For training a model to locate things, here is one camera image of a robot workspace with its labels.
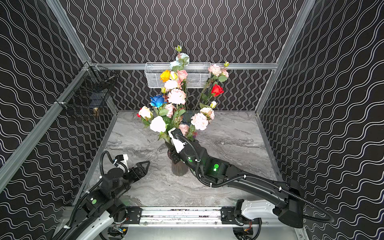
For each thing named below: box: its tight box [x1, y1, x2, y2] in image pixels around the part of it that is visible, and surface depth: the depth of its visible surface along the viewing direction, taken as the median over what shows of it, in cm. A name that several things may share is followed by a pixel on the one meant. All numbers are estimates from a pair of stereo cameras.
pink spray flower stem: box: [187, 101, 218, 141], surface depth 65 cm
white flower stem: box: [169, 44, 190, 110], surface depth 81 cm
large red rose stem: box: [199, 84, 224, 109], surface depth 75 cm
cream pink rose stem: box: [138, 106, 154, 128], surface depth 65 cm
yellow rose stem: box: [160, 69, 172, 83], surface depth 80 cm
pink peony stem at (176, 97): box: [167, 88, 187, 128], surface depth 60 cm
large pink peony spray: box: [165, 88, 187, 118], surface depth 61 cm
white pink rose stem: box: [150, 116, 169, 141], surface depth 53 cm
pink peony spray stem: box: [195, 61, 230, 110], surface depth 87 cm
